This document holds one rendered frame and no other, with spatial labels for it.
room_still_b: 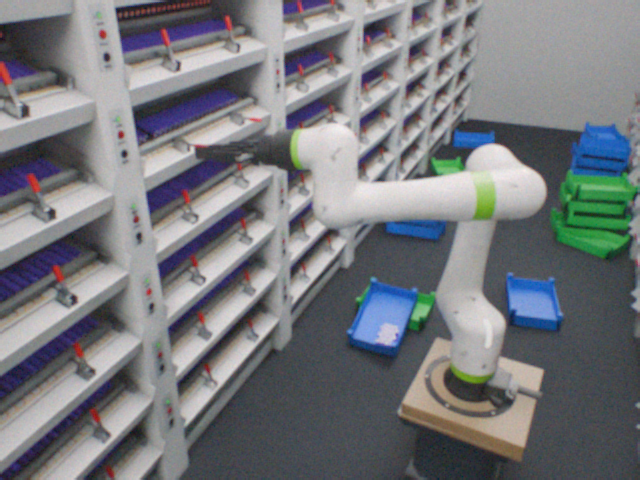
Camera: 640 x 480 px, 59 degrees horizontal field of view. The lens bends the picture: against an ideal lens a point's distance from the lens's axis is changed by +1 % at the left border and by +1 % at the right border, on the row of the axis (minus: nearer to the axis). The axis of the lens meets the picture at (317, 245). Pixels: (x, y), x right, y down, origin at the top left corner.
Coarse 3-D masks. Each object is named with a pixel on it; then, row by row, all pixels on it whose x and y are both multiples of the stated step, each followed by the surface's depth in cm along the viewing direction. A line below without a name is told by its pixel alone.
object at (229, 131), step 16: (208, 80) 171; (224, 80) 179; (240, 80) 176; (240, 96) 179; (256, 96) 176; (256, 112) 174; (224, 128) 160; (240, 128) 163; (256, 128) 173; (144, 160) 126; (160, 160) 137; (176, 160) 139; (192, 160) 146; (144, 176) 130; (160, 176) 136
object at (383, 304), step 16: (384, 288) 241; (368, 304) 240; (384, 304) 239; (400, 304) 238; (368, 320) 234; (384, 320) 233; (400, 320) 232; (352, 336) 223; (368, 336) 229; (400, 336) 220; (384, 352) 221
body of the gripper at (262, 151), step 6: (264, 138) 130; (270, 138) 129; (258, 144) 130; (264, 144) 129; (270, 144) 128; (246, 150) 131; (252, 150) 130; (258, 150) 129; (264, 150) 129; (270, 150) 128; (258, 156) 130; (264, 156) 129; (270, 156) 129; (264, 162) 131; (270, 162) 130
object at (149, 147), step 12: (228, 108) 165; (240, 108) 169; (204, 120) 155; (216, 120) 159; (228, 120) 162; (180, 132) 145; (192, 132) 150; (144, 144) 136; (156, 144) 138; (168, 144) 143
